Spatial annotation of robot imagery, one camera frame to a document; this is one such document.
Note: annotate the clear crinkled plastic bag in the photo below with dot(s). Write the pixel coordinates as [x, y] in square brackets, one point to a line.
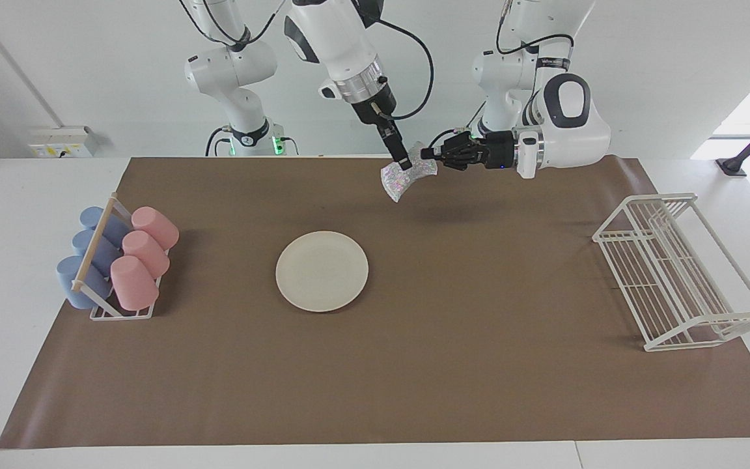
[398, 182]

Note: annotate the pink plastic cup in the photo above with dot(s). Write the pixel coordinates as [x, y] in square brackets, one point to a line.
[146, 253]
[157, 227]
[133, 283]

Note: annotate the cream round plate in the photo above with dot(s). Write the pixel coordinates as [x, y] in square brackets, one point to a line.
[321, 271]

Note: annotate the blue plastic cup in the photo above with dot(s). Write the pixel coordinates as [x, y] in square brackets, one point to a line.
[66, 280]
[107, 254]
[118, 229]

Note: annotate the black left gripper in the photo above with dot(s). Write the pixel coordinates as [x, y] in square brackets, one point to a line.
[499, 150]

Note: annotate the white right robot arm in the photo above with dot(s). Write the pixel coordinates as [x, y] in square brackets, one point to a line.
[336, 39]

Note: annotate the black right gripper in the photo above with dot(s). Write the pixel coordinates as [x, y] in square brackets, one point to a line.
[376, 112]

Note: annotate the white wall socket box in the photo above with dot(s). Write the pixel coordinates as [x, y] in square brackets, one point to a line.
[62, 143]

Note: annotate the brown table mat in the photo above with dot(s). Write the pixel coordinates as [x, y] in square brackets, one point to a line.
[446, 365]

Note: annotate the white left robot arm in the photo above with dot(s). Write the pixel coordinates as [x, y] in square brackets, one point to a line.
[570, 140]

